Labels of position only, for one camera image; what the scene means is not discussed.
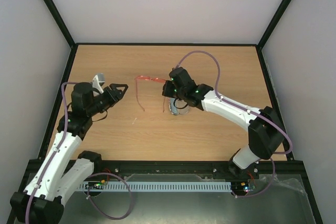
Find light blue slotted cable duct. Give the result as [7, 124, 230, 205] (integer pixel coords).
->
[92, 182, 232, 193]

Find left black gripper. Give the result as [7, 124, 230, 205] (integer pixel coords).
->
[87, 83, 129, 116]

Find light blue cleaning cloth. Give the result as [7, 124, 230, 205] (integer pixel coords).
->
[177, 104, 190, 115]

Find flag pattern glasses case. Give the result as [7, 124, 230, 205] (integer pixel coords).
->
[167, 98, 190, 116]

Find black aluminium frame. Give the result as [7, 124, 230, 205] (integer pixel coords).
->
[18, 0, 323, 223]

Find red sunglasses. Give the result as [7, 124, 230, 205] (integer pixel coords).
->
[134, 75, 166, 112]

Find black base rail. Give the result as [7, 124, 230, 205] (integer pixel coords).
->
[78, 159, 263, 180]

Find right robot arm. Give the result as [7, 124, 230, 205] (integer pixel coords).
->
[162, 67, 285, 178]

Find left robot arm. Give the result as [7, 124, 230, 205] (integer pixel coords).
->
[10, 81, 128, 223]

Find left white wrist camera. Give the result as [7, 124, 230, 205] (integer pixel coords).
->
[92, 73, 105, 95]

